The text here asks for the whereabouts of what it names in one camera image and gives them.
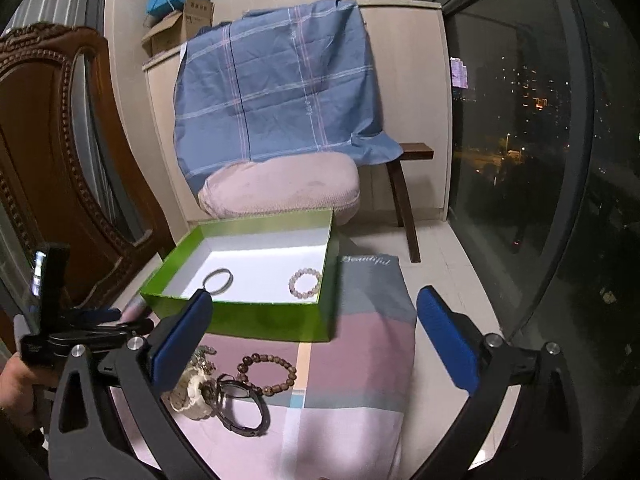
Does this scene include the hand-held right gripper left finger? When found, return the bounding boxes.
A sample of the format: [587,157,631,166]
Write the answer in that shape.
[47,289,216,480]

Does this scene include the beige woven bracelet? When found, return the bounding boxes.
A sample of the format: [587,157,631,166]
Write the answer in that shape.
[170,362,218,421]

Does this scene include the brown cardboard box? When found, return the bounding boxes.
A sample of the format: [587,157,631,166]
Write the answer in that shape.
[141,0,216,58]

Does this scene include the black wristwatch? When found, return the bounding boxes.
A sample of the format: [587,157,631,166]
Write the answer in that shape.
[212,374,271,436]

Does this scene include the green cardboard box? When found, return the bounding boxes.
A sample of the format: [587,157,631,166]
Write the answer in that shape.
[139,208,341,343]

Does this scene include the dark wooden bench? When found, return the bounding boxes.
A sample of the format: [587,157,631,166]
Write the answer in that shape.
[385,142,435,263]

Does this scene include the brown wooden bead bracelet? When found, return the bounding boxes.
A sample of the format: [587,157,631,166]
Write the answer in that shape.
[236,353,297,397]

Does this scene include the person's left hand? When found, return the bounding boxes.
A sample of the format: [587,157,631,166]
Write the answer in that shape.
[0,355,40,433]

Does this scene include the pink cushion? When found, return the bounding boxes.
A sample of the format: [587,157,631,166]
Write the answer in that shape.
[197,152,361,226]

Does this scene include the pale pink bead bracelet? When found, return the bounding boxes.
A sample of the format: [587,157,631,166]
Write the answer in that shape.
[288,268,322,299]

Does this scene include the blue plaid cloth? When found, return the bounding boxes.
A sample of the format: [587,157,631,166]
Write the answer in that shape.
[172,0,403,196]

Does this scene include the carved wooden chair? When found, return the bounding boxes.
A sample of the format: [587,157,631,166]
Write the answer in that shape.
[0,22,173,356]

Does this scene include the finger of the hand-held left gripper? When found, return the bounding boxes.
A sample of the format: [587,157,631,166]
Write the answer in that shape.
[67,307,123,328]
[47,319,155,348]

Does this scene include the pastel patchwork blanket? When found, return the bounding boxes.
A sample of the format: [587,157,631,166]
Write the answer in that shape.
[107,240,418,480]

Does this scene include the black silver square bead bracelet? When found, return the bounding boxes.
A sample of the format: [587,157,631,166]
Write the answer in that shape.
[192,345,217,372]

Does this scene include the silver bangle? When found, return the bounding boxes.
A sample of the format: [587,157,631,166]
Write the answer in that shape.
[202,268,234,295]

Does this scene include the dark glass window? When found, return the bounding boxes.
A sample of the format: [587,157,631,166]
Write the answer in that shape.
[442,0,640,411]

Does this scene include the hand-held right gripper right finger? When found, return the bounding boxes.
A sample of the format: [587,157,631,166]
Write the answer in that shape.
[416,285,588,480]

